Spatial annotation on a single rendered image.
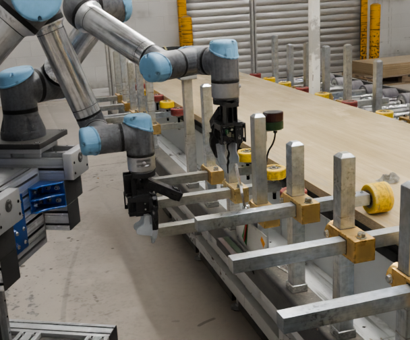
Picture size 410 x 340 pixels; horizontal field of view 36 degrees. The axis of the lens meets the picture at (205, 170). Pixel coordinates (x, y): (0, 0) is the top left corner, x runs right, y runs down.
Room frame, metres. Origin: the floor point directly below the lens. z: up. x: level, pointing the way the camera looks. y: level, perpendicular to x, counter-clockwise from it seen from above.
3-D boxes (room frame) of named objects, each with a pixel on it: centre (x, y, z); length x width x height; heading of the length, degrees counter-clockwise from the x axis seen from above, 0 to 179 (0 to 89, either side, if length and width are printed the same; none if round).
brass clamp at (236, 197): (2.00, -0.10, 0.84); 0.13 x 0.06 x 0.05; 16
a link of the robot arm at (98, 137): (1.63, 0.27, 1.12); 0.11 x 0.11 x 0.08; 16
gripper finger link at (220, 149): (1.67, -0.05, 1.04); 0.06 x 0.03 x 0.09; 16
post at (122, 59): (3.94, 0.47, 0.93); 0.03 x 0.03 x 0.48; 16
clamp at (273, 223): (1.76, -0.17, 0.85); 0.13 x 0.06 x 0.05; 16
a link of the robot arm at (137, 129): (1.64, 0.17, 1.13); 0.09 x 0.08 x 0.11; 106
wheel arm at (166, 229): (1.71, -0.07, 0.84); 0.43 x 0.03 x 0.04; 106
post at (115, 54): (4.18, 0.54, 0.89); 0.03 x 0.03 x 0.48; 16
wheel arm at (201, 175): (2.21, 0.03, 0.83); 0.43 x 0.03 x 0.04; 106
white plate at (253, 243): (1.80, -0.13, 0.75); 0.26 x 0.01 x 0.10; 16
